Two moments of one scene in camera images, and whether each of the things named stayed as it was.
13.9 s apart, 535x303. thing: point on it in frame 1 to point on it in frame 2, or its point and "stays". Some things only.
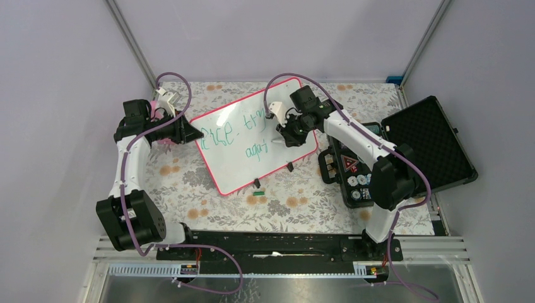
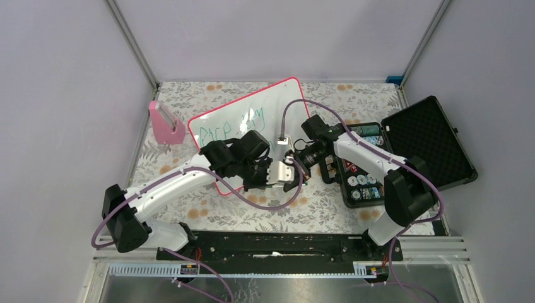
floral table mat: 291,200 stays
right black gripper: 291,140 to 305,171
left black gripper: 183,131 to 262,182
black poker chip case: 444,161 stays
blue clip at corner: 395,79 stays
